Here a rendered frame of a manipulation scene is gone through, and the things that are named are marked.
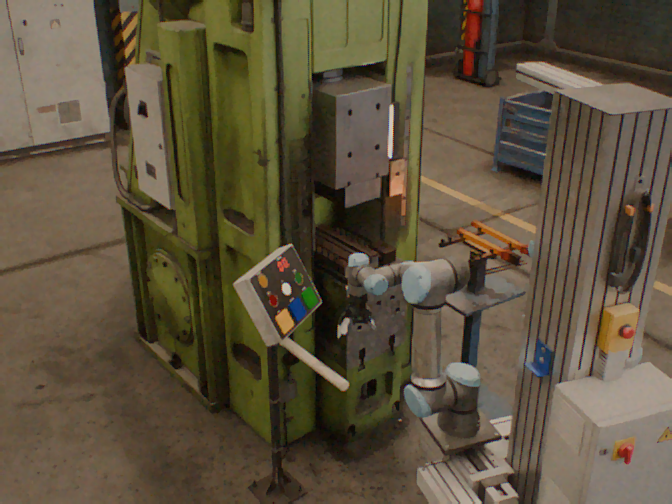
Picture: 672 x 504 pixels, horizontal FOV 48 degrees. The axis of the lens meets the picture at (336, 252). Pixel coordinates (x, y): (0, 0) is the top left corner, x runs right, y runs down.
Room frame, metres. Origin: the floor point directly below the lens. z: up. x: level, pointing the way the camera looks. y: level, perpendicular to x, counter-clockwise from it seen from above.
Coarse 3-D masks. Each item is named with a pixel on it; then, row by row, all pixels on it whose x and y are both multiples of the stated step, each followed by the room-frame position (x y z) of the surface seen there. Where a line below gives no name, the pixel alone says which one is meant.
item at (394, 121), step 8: (400, 16) 3.38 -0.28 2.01; (400, 24) 3.37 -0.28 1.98; (400, 32) 3.37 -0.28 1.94; (392, 104) 3.32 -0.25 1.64; (392, 112) 3.32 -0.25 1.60; (392, 120) 3.32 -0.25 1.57; (392, 128) 3.32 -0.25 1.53; (392, 136) 3.32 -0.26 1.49; (392, 144) 3.33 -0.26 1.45; (392, 152) 3.33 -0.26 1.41
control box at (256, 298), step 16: (272, 256) 2.72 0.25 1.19; (288, 256) 2.75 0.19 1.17; (256, 272) 2.56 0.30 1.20; (272, 272) 2.63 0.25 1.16; (288, 272) 2.70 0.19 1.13; (304, 272) 2.77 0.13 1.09; (240, 288) 2.52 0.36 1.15; (256, 288) 2.51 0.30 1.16; (272, 288) 2.58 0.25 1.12; (304, 288) 2.71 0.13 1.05; (256, 304) 2.49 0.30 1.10; (288, 304) 2.59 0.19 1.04; (304, 304) 2.66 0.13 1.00; (256, 320) 2.49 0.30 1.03; (272, 320) 2.48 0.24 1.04; (272, 336) 2.46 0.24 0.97
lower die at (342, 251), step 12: (324, 228) 3.41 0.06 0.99; (324, 240) 3.28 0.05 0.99; (348, 240) 3.27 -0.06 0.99; (324, 252) 3.17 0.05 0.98; (336, 252) 3.15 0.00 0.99; (348, 252) 3.15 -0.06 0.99; (372, 252) 3.15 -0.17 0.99; (324, 264) 3.13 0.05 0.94; (336, 264) 3.07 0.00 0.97; (372, 264) 3.12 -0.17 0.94
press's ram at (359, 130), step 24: (336, 96) 2.99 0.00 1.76; (360, 96) 3.07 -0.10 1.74; (384, 96) 3.15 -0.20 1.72; (336, 120) 2.99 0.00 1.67; (360, 120) 3.07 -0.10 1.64; (384, 120) 3.15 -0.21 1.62; (336, 144) 2.99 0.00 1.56; (360, 144) 3.07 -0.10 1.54; (384, 144) 3.15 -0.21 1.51; (336, 168) 2.99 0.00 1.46; (360, 168) 3.07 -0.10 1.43; (384, 168) 3.16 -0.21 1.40
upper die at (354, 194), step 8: (376, 176) 3.15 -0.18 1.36; (320, 184) 3.15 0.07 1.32; (360, 184) 3.07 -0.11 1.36; (368, 184) 3.10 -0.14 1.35; (376, 184) 3.13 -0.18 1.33; (320, 192) 3.15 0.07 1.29; (328, 192) 3.11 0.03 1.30; (336, 192) 3.07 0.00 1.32; (344, 192) 3.02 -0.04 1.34; (352, 192) 3.04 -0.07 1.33; (360, 192) 3.07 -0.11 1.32; (368, 192) 3.10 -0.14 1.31; (376, 192) 3.13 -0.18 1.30; (336, 200) 3.07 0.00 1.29; (344, 200) 3.02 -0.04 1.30; (352, 200) 3.04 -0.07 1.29; (360, 200) 3.07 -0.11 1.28
